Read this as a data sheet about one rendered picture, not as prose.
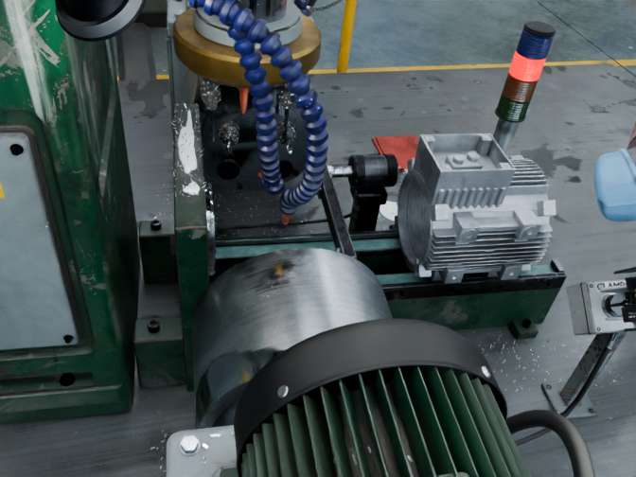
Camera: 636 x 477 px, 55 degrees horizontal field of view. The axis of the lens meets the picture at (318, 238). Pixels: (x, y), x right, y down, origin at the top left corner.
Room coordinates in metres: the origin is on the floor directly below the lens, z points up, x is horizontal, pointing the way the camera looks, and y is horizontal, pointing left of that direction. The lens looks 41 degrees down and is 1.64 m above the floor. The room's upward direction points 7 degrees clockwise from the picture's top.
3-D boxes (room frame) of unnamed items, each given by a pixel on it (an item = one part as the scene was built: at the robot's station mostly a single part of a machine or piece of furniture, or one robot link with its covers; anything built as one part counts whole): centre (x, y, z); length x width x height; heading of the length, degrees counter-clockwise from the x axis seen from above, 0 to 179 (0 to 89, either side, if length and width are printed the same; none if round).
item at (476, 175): (0.81, -0.21, 1.11); 0.12 x 0.11 x 0.07; 105
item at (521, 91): (1.16, -0.36, 1.10); 0.06 x 0.06 x 0.04
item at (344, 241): (0.79, -0.02, 1.01); 0.26 x 0.04 x 0.03; 15
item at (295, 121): (1.05, 0.17, 1.04); 0.41 x 0.25 x 0.25; 15
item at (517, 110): (1.16, -0.36, 1.05); 0.06 x 0.06 x 0.04
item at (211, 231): (0.71, 0.17, 1.01); 0.15 x 0.02 x 0.15; 15
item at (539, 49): (1.16, -0.36, 1.19); 0.06 x 0.06 x 0.04
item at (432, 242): (0.82, -0.25, 1.01); 0.20 x 0.19 x 0.19; 105
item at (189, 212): (0.69, 0.23, 0.97); 0.30 x 0.11 x 0.34; 15
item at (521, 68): (1.16, -0.36, 1.14); 0.06 x 0.06 x 0.04
